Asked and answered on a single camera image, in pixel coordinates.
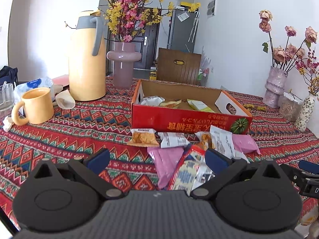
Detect grey refrigerator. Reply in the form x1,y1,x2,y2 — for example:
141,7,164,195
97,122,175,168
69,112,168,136
167,5,200,53

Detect pink textured vase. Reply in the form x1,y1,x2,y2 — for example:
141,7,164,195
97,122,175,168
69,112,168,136
262,66,288,109

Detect yellow thermos jug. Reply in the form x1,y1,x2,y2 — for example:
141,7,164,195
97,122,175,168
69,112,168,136
68,10,107,102

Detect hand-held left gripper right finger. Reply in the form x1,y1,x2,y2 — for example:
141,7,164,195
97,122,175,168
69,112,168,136
190,148,291,200

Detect crumpled white tissue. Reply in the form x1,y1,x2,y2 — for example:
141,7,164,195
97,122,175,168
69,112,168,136
2,117,14,131

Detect mauve glass vase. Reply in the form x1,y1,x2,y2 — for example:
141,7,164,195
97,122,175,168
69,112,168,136
107,42,142,89

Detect green snack packet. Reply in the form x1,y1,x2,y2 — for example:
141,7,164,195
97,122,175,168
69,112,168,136
187,99,215,113

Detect small floral ceramic vase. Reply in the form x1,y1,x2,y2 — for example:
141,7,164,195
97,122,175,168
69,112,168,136
294,92,315,132

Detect wooden chair back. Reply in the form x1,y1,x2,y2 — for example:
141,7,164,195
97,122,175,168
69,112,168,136
157,48,202,85

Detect yellow ceramic mug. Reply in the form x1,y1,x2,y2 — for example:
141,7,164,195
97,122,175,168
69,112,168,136
11,88,54,125

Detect crumpled plastic water bottle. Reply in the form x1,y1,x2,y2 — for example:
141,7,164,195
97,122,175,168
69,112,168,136
14,77,55,105

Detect glass storage jar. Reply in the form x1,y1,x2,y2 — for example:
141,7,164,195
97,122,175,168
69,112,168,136
279,92,304,122

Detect red-edged patterned snack packet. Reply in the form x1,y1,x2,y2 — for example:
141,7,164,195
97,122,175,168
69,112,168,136
166,145,207,192

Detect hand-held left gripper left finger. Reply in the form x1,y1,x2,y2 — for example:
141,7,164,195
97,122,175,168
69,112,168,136
32,149,126,200

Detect dried pink roses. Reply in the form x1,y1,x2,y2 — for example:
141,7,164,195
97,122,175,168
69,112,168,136
259,10,318,71

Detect red cardboard box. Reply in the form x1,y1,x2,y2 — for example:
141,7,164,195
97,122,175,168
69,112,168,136
131,79,253,135

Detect white printed snack packet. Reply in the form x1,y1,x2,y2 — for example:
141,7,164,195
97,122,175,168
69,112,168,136
210,126,236,159
158,132,190,148

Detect fallen yellow flower sprig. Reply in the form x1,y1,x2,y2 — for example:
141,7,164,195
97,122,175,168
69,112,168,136
243,103,266,111

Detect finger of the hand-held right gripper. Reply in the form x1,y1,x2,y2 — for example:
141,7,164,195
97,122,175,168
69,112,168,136
298,160,319,174
280,164,312,193

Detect pink and yellow blossom branches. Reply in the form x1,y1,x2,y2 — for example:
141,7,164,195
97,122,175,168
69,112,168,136
64,0,201,43

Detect clear drinking glass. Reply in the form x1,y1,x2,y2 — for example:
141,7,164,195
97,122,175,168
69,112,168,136
0,83,15,111

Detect grey wall panel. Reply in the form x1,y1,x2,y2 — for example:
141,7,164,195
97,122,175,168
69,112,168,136
207,0,217,18

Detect dark entrance door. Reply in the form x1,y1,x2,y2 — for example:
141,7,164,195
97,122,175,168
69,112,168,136
106,7,160,76

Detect black bag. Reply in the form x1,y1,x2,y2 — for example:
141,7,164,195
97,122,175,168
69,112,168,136
0,66,19,86

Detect pink flat box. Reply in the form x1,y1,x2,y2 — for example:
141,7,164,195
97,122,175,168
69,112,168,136
51,74,70,86

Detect yellow and red berry twigs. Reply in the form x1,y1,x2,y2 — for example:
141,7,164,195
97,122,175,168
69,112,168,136
295,47,319,97

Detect patterned red tablecloth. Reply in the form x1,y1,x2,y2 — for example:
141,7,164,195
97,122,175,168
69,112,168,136
0,76,319,229

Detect white folded umbrella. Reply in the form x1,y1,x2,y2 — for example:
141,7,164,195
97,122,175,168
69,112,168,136
188,11,200,43

